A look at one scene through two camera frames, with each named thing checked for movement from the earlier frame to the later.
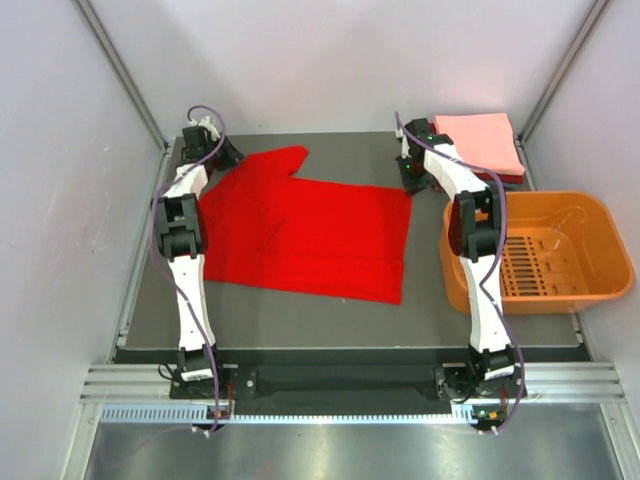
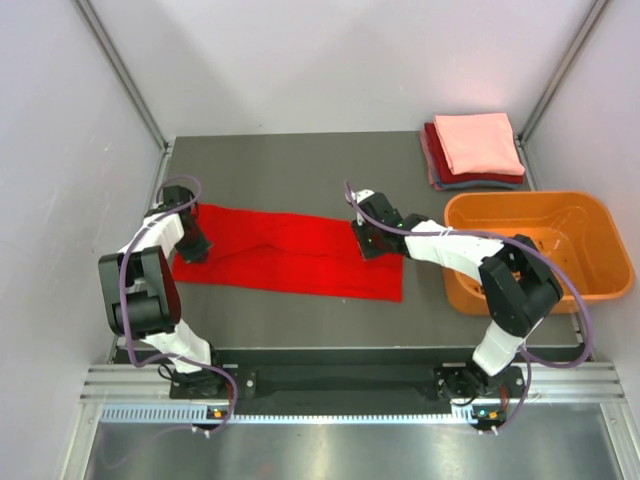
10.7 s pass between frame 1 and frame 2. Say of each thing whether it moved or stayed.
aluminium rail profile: stayed
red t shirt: moved
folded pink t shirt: stayed
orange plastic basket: stayed
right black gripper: moved
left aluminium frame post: stayed
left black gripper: moved
